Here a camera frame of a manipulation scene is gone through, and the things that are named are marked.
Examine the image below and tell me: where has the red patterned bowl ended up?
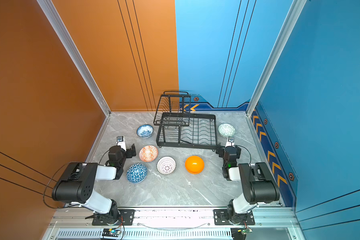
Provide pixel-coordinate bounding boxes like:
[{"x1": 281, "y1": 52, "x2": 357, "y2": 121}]
[{"x1": 139, "y1": 145, "x2": 159, "y2": 163}]

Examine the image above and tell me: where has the dark blue geometric bowl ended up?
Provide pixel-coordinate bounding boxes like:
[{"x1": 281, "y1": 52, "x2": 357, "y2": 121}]
[{"x1": 127, "y1": 163, "x2": 148, "y2": 184}]

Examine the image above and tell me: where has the orange plastic bowl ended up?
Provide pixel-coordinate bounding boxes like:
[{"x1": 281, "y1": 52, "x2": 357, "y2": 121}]
[{"x1": 185, "y1": 156, "x2": 205, "y2": 175}]

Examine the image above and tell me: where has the black wire dish rack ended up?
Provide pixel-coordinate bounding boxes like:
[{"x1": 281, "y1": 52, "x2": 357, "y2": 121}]
[{"x1": 153, "y1": 91, "x2": 218, "y2": 151}]

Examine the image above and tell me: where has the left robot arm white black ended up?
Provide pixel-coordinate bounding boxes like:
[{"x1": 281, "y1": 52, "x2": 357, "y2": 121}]
[{"x1": 52, "y1": 144, "x2": 137, "y2": 226}]

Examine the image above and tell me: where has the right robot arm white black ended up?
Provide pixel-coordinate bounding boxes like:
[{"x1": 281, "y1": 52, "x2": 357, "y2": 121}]
[{"x1": 216, "y1": 146, "x2": 281, "y2": 225}]

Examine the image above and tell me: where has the green white patterned bowl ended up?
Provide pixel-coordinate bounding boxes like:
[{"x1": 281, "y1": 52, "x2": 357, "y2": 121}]
[{"x1": 218, "y1": 123, "x2": 236, "y2": 138}]

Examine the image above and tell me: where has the blue white floral bowl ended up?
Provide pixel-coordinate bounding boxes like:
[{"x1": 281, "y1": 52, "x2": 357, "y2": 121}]
[{"x1": 137, "y1": 124, "x2": 154, "y2": 139}]

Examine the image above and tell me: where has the white red lattice bowl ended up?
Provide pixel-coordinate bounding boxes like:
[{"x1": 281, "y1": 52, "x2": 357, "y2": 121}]
[{"x1": 157, "y1": 157, "x2": 176, "y2": 175}]

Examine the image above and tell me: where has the left green circuit board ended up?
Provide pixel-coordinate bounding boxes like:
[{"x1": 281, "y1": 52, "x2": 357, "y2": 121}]
[{"x1": 101, "y1": 228, "x2": 123, "y2": 240}]

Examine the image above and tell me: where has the right circuit board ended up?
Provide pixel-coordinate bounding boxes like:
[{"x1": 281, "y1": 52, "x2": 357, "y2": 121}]
[{"x1": 231, "y1": 227, "x2": 253, "y2": 240}]

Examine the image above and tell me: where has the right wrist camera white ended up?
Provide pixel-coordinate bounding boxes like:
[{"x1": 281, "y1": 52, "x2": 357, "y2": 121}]
[{"x1": 225, "y1": 136, "x2": 235, "y2": 147}]

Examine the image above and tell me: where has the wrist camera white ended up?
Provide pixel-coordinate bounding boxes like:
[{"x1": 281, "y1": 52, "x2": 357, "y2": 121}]
[
  {"x1": 117, "y1": 136, "x2": 127, "y2": 151},
  {"x1": 225, "y1": 136, "x2": 235, "y2": 147}
]

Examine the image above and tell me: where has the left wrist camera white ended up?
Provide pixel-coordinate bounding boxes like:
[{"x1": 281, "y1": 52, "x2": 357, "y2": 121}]
[{"x1": 117, "y1": 136, "x2": 127, "y2": 151}]

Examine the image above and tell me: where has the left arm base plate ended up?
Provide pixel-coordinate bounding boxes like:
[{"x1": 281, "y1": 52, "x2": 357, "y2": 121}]
[{"x1": 92, "y1": 209, "x2": 135, "y2": 227}]

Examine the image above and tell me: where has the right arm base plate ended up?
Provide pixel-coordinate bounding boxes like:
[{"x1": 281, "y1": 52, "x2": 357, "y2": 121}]
[{"x1": 213, "y1": 209, "x2": 256, "y2": 226}]

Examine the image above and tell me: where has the aluminium front rail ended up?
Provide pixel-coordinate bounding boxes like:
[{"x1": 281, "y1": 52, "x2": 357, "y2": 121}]
[{"x1": 43, "y1": 207, "x2": 305, "y2": 240}]

